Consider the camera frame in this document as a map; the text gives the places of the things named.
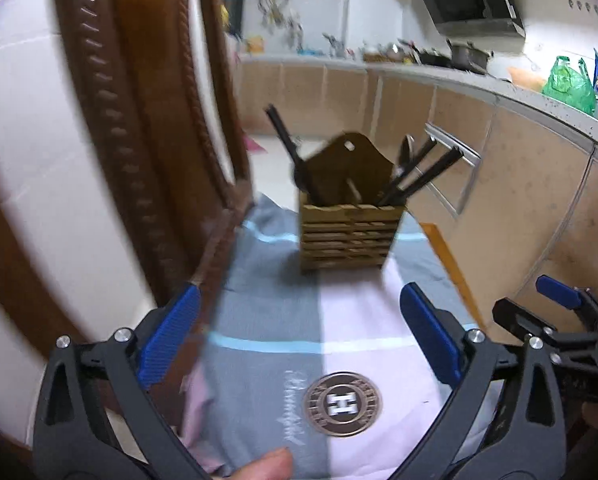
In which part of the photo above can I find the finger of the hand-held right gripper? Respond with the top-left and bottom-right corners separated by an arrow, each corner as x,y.
493,297 -> 598,357
535,274 -> 598,329

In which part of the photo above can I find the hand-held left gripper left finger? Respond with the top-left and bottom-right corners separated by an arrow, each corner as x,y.
31,283 -> 210,480

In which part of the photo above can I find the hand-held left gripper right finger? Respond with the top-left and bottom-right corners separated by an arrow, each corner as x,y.
391,282 -> 568,480

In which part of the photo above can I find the wooden utensil holder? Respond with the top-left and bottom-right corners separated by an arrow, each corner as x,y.
299,131 -> 407,274

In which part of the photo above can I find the black chopstick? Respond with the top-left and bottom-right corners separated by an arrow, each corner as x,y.
384,151 -> 464,207
271,105 -> 330,207
264,104 -> 325,207
381,145 -> 452,207
378,136 -> 439,207

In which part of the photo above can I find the steel spoon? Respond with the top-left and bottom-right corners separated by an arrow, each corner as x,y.
396,134 -> 416,181

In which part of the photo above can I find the person's left hand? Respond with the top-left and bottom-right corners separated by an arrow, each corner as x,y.
229,447 -> 295,480

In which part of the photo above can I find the grey pink printed cloth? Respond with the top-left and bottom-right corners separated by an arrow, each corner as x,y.
179,194 -> 495,479

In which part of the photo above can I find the white speckled kitchen countertop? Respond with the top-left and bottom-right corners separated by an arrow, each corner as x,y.
239,52 -> 598,154

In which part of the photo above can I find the green plastic bag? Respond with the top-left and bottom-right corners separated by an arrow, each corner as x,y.
542,56 -> 597,115

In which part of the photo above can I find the orange plastic bag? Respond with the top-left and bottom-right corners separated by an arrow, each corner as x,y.
508,66 -> 547,92

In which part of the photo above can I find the grey cooking pot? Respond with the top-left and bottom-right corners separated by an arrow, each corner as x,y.
449,42 -> 495,73

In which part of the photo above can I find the black frying pan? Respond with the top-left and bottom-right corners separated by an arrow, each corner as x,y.
398,40 -> 452,67

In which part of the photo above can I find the steel faucet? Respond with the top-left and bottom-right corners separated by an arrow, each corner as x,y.
285,24 -> 305,54

